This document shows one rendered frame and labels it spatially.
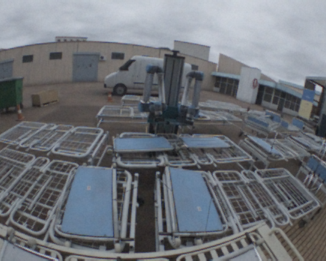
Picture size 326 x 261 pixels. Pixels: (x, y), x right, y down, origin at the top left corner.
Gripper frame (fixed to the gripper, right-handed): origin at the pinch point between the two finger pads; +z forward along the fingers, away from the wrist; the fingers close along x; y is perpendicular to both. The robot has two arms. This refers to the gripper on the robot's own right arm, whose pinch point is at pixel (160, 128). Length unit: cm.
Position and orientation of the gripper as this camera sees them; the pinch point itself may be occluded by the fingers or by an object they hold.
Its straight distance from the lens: 185.3
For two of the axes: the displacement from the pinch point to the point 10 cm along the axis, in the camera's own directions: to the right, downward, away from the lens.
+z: 0.9, 10.0, 0.0
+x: -9.7, 0.9, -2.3
